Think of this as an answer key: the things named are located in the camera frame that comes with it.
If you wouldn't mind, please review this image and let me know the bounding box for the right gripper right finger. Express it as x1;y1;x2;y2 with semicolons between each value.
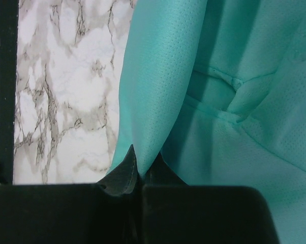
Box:
143;153;186;186

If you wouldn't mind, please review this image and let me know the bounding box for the teal t shirt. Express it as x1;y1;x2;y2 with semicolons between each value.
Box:
111;1;306;243

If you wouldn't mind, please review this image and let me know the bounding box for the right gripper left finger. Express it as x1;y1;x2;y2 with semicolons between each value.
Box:
97;145;139;197

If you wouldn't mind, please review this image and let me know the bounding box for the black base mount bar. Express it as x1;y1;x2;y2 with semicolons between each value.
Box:
0;1;19;185

